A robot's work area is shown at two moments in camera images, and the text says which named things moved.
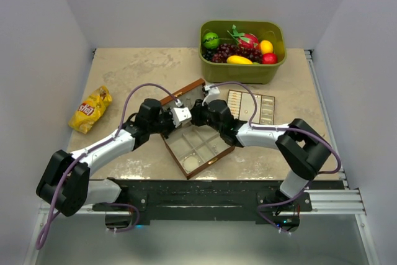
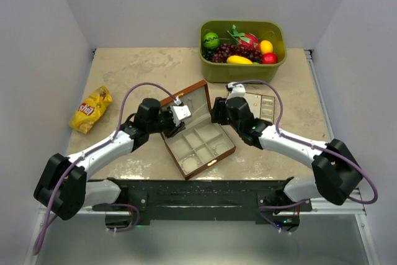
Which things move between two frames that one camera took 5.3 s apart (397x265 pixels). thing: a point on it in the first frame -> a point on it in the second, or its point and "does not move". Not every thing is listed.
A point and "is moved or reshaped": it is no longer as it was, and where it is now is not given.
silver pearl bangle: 214,149 is moved or reshaped
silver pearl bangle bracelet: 191,162 does not move
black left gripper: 168,114 does not move
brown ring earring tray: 242,105 does not move
